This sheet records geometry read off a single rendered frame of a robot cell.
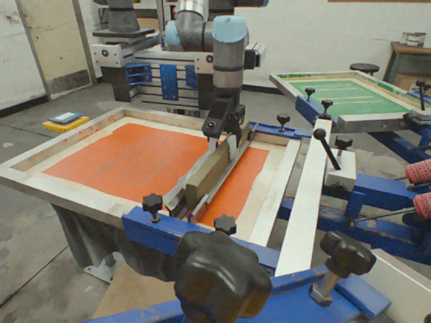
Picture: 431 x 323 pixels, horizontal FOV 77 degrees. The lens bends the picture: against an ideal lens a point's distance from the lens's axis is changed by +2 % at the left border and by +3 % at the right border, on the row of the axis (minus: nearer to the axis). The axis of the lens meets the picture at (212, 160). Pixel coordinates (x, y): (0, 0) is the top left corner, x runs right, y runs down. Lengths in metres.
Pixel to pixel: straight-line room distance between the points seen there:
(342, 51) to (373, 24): 0.45
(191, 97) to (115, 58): 0.39
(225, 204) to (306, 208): 0.21
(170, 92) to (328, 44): 3.32
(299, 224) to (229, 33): 0.42
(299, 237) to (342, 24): 4.04
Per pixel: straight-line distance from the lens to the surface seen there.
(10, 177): 0.92
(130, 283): 1.74
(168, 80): 1.42
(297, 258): 0.50
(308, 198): 0.62
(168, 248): 0.60
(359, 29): 4.44
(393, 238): 0.80
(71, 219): 1.02
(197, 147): 0.95
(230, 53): 0.65
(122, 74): 1.43
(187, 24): 0.78
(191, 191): 0.60
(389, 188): 0.73
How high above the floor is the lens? 1.42
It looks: 32 degrees down
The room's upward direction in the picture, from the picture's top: straight up
